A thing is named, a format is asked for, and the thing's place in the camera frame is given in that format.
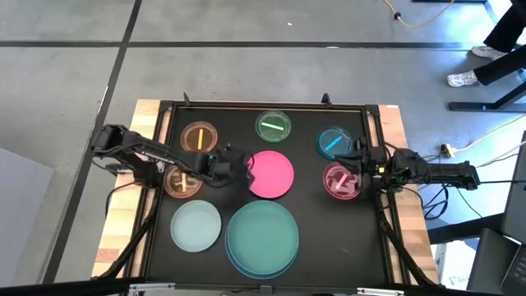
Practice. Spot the large teal plastic plate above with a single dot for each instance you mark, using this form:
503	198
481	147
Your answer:
263	236

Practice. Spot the light blue plastic plate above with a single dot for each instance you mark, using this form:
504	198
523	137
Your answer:
196	226

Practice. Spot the yellow power strip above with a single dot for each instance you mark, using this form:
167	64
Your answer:
448	150

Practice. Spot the grey laptop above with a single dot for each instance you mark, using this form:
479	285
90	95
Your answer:
515	222

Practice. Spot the light pink tape strip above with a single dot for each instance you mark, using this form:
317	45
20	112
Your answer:
341	181

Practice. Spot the clear blue plastic plate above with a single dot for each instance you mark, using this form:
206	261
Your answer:
326	135

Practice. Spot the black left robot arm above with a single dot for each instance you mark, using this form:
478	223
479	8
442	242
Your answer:
139	150

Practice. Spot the clear orange plastic plate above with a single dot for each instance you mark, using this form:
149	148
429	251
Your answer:
174	187
191	140

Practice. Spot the person's white shoe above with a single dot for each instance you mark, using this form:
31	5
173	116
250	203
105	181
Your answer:
487	52
462	78

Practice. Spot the large blue plastic plate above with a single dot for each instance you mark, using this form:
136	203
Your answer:
263	277

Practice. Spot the blue tape strip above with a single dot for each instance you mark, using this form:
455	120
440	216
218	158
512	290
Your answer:
333	143

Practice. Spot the clear green plastic plate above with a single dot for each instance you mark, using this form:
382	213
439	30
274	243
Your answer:
273	135

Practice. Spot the black table leg base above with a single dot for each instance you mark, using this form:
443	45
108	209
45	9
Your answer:
485	106

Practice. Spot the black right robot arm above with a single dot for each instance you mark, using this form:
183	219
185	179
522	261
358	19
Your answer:
435	169

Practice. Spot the black table mat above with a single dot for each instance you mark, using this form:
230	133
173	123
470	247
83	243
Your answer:
328	238

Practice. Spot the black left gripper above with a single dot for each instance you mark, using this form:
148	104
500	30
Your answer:
224	166

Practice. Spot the opaque pink plastic plate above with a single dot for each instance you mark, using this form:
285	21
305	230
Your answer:
273	174

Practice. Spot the light green tape strip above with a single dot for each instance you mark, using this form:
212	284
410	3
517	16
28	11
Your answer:
273	126

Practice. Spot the clear pink plastic plate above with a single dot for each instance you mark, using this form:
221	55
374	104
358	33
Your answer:
335	191

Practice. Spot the white cardboard box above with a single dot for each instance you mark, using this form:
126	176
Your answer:
456	265

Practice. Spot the black metal table frame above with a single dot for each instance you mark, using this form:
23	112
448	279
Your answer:
382	214

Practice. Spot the person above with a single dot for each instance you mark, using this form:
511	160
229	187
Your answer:
503	33

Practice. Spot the pale orange tape strip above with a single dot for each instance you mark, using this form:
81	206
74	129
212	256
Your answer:
183	183

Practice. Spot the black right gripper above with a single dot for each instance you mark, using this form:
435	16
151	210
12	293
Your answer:
376	166

